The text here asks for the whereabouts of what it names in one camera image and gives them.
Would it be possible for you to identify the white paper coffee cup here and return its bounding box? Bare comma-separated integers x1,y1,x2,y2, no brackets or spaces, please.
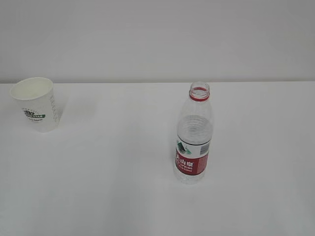
10,77,60,133

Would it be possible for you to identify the clear plastic water bottle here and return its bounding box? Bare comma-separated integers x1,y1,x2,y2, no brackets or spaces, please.
174,82,214,184

